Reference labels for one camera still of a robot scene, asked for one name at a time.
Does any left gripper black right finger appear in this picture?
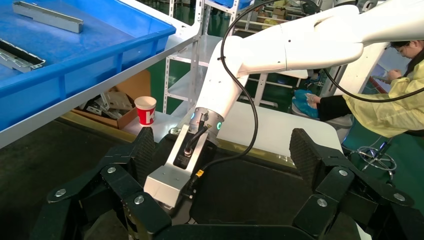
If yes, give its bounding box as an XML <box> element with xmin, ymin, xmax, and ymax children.
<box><xmin>289</xmin><ymin>128</ymin><xmax>424</xmax><ymax>240</ymax></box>

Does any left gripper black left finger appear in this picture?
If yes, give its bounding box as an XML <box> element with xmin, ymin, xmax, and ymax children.
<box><xmin>29</xmin><ymin>126</ymin><xmax>174</xmax><ymax>240</ymax></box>

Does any red and white paper cup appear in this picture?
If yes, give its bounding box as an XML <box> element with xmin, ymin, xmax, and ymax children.
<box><xmin>134</xmin><ymin>96</ymin><xmax>158</xmax><ymax>127</ymax></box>

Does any scrap metal parts pile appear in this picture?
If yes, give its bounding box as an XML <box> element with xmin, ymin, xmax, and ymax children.
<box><xmin>79</xmin><ymin>91</ymin><xmax>134</xmax><ymax>121</ymax></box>

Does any person in yellow coat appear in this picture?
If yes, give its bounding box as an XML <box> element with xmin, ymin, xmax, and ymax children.
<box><xmin>291</xmin><ymin>39</ymin><xmax>424</xmax><ymax>138</ymax></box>

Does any blue plastic bag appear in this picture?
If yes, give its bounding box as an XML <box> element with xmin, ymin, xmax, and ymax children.
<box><xmin>292</xmin><ymin>89</ymin><xmax>321</xmax><ymax>119</ymax></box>

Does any brown cardboard box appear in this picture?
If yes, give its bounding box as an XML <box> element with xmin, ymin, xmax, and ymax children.
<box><xmin>71</xmin><ymin>69</ymin><xmax>152</xmax><ymax>131</ymax></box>

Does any white metal storage rack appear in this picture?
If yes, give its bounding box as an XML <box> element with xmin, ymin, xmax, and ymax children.
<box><xmin>162</xmin><ymin>0</ymin><xmax>279</xmax><ymax>115</ymax></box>

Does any blue plastic tray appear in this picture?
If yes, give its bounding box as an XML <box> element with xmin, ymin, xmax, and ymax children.
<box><xmin>0</xmin><ymin>0</ymin><xmax>177</xmax><ymax>132</ymax></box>

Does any chrome stool foot ring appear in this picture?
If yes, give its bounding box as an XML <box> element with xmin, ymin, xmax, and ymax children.
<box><xmin>356</xmin><ymin>145</ymin><xmax>398</xmax><ymax>175</ymax></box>

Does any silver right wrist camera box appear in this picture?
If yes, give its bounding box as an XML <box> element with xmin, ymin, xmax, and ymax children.
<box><xmin>144</xmin><ymin>124</ymin><xmax>213</xmax><ymax>210</ymax></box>

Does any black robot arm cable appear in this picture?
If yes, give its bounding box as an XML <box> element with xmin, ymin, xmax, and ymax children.
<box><xmin>322</xmin><ymin>67</ymin><xmax>424</xmax><ymax>104</ymax></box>
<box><xmin>188</xmin><ymin>0</ymin><xmax>282</xmax><ymax>200</ymax></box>

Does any grey perforated shelf post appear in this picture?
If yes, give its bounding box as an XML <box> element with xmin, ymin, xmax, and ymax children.
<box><xmin>188</xmin><ymin>0</ymin><xmax>208</xmax><ymax>112</ymax></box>

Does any grey metal bracket part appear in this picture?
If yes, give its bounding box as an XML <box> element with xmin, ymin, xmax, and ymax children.
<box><xmin>12</xmin><ymin>0</ymin><xmax>84</xmax><ymax>34</ymax></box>
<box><xmin>0</xmin><ymin>39</ymin><xmax>46</xmax><ymax>74</ymax></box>

